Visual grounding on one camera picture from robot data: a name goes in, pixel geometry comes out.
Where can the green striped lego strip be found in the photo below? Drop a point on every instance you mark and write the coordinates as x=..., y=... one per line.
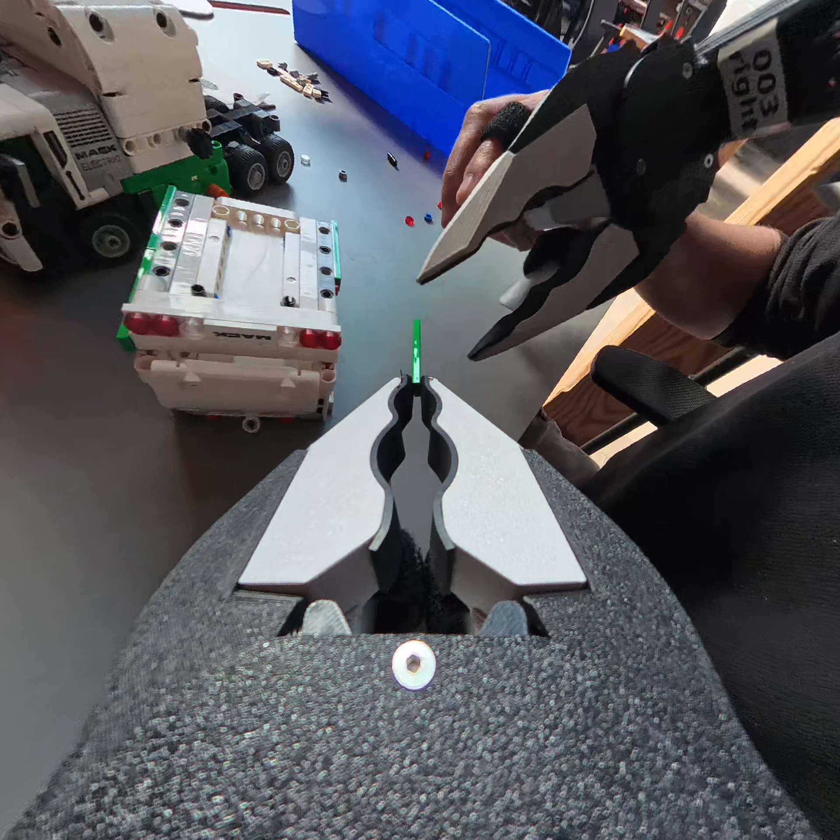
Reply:
x=417, y=354

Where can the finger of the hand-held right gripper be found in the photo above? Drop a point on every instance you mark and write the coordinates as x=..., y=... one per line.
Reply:
x=512, y=190
x=577, y=282

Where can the pile of tan lego pieces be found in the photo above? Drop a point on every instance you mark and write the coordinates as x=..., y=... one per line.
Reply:
x=295, y=79

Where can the blue storage bin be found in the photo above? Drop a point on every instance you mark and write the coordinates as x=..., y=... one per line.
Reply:
x=407, y=72

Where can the person's right hand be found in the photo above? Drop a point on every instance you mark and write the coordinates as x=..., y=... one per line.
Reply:
x=476, y=157

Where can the white green lego truck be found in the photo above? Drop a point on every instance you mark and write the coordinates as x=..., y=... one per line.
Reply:
x=118, y=79

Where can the white lego truck container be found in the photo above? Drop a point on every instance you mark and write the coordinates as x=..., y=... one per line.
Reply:
x=249, y=275

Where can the black chair armrest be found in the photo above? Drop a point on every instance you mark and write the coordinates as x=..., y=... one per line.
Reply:
x=656, y=384

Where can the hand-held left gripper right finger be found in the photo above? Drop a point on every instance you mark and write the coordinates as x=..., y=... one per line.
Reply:
x=512, y=518

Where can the scattered red blue lego studs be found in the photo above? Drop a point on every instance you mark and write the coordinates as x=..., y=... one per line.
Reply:
x=410, y=221

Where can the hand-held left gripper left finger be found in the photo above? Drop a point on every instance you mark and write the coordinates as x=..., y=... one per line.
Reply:
x=315, y=518

